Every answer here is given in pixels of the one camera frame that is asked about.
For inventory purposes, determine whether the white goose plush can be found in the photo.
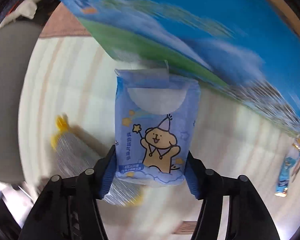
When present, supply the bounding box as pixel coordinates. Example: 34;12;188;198
0;0;41;29

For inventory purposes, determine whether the light blue snack packet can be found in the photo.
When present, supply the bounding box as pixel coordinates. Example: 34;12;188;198
274;137;300;197

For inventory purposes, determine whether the blue milk cardboard box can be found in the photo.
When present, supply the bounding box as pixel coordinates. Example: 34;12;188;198
60;0;300;134

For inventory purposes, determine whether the blue cartoon wipes pack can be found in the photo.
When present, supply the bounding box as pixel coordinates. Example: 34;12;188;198
115;69;200;186

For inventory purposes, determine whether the pink rug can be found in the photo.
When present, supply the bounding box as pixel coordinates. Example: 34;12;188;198
39;3;91;38

